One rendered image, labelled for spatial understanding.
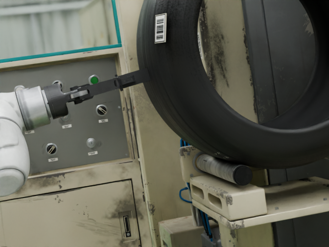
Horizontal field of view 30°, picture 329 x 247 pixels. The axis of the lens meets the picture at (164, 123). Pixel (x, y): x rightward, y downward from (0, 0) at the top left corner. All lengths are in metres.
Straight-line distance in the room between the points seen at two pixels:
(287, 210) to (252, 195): 0.09
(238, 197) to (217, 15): 0.59
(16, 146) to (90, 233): 0.85
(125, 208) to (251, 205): 0.72
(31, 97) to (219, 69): 0.60
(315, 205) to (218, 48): 0.54
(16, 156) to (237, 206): 0.49
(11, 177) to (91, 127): 0.88
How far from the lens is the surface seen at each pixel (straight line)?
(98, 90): 1.34
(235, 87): 1.74
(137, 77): 1.40
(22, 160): 1.20
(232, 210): 1.36
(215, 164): 1.50
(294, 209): 1.42
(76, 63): 2.03
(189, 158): 1.68
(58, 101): 1.35
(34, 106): 1.34
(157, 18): 1.32
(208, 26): 1.73
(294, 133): 1.37
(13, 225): 2.01
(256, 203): 1.38
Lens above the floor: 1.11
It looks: 3 degrees down
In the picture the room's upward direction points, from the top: 8 degrees counter-clockwise
